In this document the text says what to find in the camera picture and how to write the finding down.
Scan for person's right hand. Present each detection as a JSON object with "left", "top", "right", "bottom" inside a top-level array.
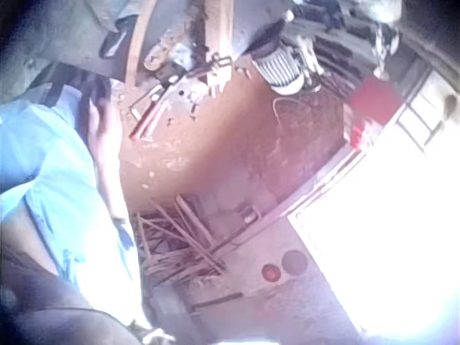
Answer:
[{"left": 77, "top": 70, "right": 113, "bottom": 123}]

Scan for long wooden plank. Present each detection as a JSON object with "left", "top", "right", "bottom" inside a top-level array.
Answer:
[{"left": 124, "top": 0, "right": 160, "bottom": 87}]

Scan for grey metal machine table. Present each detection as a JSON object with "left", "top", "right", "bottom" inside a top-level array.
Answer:
[{"left": 0, "top": 0, "right": 152, "bottom": 102}]

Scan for thick wooden beam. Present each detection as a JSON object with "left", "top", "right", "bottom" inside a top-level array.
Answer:
[{"left": 203, "top": 0, "right": 235, "bottom": 88}]

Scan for pile of wood sticks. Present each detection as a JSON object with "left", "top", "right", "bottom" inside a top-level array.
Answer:
[{"left": 135, "top": 195, "right": 228, "bottom": 287}]

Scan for white ribbed electric motor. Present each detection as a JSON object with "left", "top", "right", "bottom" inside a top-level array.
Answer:
[{"left": 249, "top": 35, "right": 325, "bottom": 97}]

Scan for black metal rod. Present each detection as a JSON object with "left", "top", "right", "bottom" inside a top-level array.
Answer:
[{"left": 189, "top": 292, "right": 246, "bottom": 313}]

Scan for rack of dark tools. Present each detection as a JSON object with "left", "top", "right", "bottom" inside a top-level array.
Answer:
[{"left": 287, "top": 0, "right": 364, "bottom": 82}]

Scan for red round lid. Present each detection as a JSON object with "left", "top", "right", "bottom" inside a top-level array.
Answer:
[{"left": 261, "top": 263, "right": 282, "bottom": 283}]

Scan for dark round lid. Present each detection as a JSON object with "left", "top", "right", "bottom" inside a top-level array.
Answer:
[{"left": 281, "top": 249, "right": 309, "bottom": 276}]

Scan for red plastic container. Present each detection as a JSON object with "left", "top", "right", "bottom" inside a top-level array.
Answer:
[{"left": 349, "top": 75, "right": 404, "bottom": 149}]

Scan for white and black hanging object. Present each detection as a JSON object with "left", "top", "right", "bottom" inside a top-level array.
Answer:
[{"left": 359, "top": 0, "right": 403, "bottom": 77}]

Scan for metal window grate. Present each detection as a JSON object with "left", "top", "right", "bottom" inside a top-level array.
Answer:
[{"left": 394, "top": 67, "right": 451, "bottom": 153}]

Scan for red handled pliers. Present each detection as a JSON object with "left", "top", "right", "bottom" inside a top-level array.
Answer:
[{"left": 128, "top": 81, "right": 175, "bottom": 142}]

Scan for thin wire coil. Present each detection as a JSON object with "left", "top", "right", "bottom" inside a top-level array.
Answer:
[{"left": 270, "top": 96, "right": 307, "bottom": 127}]

